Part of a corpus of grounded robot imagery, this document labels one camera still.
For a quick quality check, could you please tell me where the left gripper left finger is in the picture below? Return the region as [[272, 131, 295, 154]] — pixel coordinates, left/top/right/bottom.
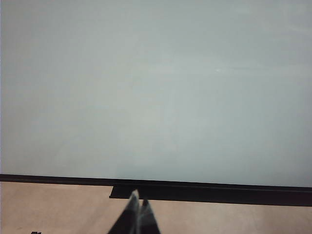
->
[[107, 189, 140, 234]]

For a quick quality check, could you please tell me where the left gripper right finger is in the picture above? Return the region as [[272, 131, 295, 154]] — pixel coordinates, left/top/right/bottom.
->
[[139, 198, 161, 234]]

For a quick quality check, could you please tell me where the large pale glass whiteboard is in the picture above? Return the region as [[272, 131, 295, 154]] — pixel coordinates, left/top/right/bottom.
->
[[0, 0, 312, 188]]

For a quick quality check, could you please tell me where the black table edge rail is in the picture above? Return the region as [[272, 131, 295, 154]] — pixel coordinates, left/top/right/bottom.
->
[[0, 173, 312, 207]]

